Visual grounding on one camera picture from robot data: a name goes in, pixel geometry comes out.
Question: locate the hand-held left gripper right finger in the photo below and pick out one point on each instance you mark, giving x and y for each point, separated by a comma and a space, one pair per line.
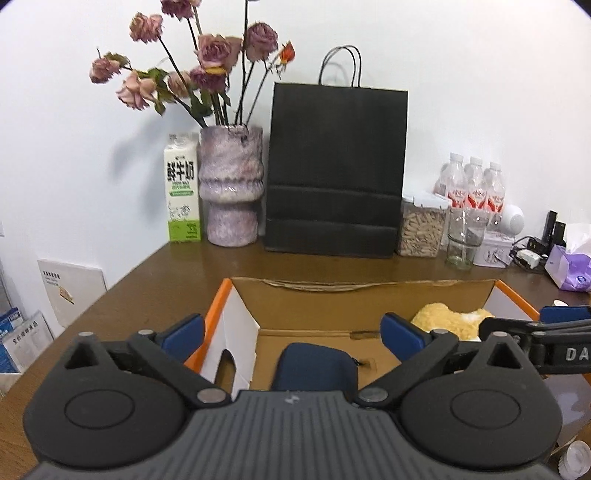
401, 339

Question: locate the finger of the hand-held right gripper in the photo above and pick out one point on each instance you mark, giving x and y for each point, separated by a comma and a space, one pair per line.
565, 314
508, 328

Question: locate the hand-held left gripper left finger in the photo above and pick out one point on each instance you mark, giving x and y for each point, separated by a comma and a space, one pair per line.
184, 334

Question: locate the white yellow plush toy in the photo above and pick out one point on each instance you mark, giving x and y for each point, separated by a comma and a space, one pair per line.
443, 318

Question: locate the red orange cardboard box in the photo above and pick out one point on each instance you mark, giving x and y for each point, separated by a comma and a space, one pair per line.
323, 309

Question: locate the dark blue pouch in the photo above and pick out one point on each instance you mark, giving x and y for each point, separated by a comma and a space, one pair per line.
314, 367

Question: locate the white ribbed bottle cap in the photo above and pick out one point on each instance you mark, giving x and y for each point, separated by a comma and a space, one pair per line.
577, 461

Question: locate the wooden desktop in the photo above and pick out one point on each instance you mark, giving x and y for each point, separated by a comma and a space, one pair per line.
152, 295

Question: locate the purple tissue pack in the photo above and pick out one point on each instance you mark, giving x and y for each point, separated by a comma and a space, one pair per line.
570, 272

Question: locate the white power strip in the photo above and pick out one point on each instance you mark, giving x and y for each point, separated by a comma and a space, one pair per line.
528, 258

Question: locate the white tin box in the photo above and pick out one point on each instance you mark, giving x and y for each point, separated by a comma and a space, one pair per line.
494, 251

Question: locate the clear drinking glass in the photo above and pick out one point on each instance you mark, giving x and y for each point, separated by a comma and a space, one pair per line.
461, 258

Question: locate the clear seed container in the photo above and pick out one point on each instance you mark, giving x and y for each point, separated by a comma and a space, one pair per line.
420, 230

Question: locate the water bottle red label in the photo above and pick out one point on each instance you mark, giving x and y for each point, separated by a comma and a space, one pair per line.
452, 180
474, 189
494, 194

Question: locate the white green milk carton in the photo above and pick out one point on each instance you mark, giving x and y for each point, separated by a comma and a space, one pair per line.
182, 194

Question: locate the purple ceramic vase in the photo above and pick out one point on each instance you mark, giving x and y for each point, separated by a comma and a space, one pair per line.
231, 184

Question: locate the blue white cartons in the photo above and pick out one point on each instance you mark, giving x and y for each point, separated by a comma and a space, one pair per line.
23, 337

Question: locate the black paper bag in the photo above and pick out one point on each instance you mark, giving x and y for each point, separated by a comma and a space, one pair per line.
334, 161

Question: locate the dried rose bouquet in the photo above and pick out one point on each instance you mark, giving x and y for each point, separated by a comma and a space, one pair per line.
214, 50

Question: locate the white round camera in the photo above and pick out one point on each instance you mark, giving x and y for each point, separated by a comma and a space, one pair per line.
510, 219

